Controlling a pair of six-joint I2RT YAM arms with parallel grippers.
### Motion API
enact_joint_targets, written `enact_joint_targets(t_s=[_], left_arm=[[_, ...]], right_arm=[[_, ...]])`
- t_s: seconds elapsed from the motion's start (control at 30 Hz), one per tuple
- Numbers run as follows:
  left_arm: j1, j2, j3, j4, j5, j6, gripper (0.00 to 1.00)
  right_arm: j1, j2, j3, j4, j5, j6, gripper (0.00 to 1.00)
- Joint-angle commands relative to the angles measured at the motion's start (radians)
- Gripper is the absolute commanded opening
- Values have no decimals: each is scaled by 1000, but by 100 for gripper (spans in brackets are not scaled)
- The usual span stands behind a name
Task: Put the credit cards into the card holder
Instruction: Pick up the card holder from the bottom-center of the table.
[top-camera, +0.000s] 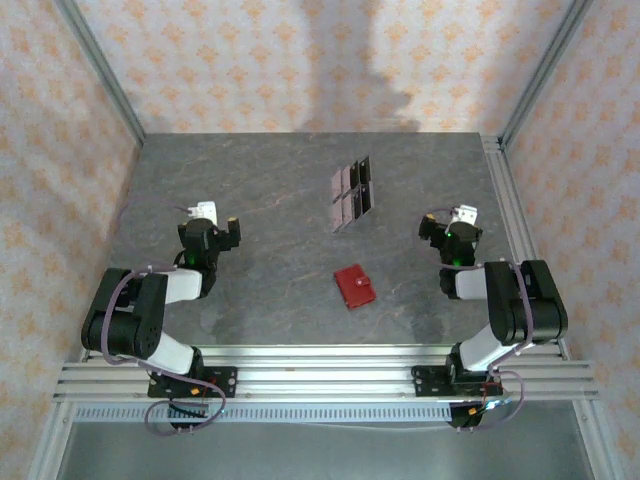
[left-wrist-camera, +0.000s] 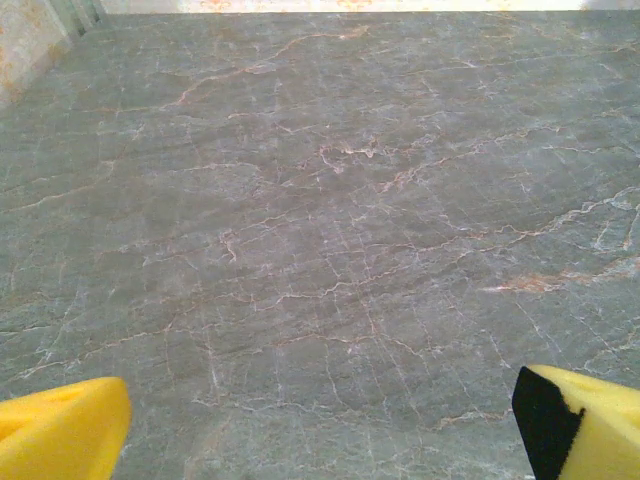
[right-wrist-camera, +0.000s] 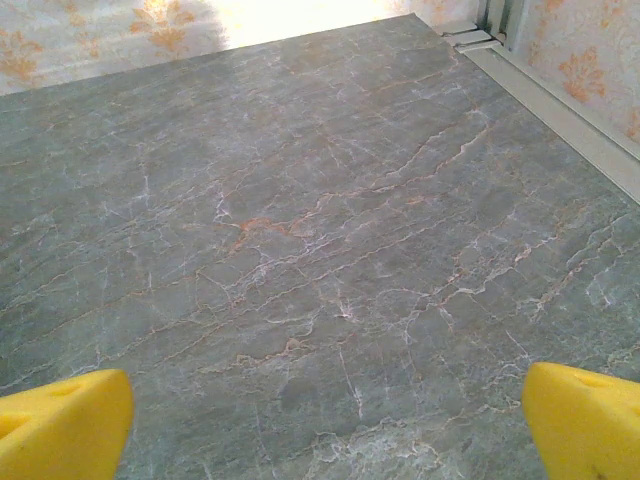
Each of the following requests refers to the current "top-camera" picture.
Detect red leather card holder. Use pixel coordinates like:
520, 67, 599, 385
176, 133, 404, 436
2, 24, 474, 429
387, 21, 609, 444
333, 263, 377, 312

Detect black controller board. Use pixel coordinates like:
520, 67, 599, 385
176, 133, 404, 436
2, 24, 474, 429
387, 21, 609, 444
449, 397, 514, 431
167, 402, 211, 431

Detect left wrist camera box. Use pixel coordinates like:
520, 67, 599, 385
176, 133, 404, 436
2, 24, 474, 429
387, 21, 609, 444
187, 201, 219, 226

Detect aluminium side rail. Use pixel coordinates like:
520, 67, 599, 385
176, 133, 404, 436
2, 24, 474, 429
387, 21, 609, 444
480, 133, 571, 361

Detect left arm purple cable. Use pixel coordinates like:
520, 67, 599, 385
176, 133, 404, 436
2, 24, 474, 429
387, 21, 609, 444
101, 196, 224, 436

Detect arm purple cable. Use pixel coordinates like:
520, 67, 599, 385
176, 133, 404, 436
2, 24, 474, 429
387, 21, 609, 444
101, 196, 224, 436
417, 206, 534, 432

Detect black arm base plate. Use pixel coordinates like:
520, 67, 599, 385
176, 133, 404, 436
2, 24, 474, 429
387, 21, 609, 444
147, 366, 239, 400
412, 364, 503, 400

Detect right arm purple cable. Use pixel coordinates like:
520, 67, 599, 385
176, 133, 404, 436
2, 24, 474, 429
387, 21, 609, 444
417, 206, 534, 432

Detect aluminium rail beam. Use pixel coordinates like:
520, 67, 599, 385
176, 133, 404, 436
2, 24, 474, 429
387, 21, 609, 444
52, 344, 599, 404

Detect grey slotted cable duct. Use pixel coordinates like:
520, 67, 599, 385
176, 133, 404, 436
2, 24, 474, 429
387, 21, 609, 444
73, 403, 454, 425

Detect aluminium frame post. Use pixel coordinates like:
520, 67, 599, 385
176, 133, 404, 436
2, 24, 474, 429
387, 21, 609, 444
498, 0, 596, 149
52, 0, 147, 147

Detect aluminium frame leg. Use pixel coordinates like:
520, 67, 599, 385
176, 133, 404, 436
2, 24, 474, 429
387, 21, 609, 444
572, 399, 626, 480
29, 402, 76, 480

